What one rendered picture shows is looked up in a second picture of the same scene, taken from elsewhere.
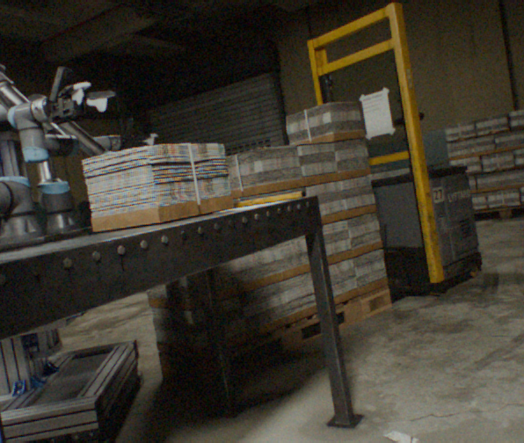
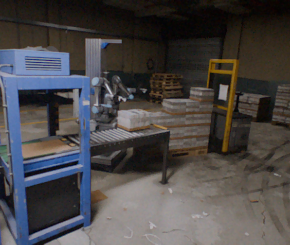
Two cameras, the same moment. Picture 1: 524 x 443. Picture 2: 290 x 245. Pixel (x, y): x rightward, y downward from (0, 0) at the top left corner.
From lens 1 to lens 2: 1.76 m
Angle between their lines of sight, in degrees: 20
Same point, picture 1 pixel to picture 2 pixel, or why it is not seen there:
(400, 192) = (224, 119)
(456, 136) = (281, 90)
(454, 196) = (242, 125)
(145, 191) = (128, 123)
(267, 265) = not seen: hidden behind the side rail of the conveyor
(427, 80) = (285, 58)
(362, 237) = (202, 132)
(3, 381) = not seen: hidden behind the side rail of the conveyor
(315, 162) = (191, 107)
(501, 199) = not seen: outside the picture
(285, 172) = (179, 110)
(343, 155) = (202, 106)
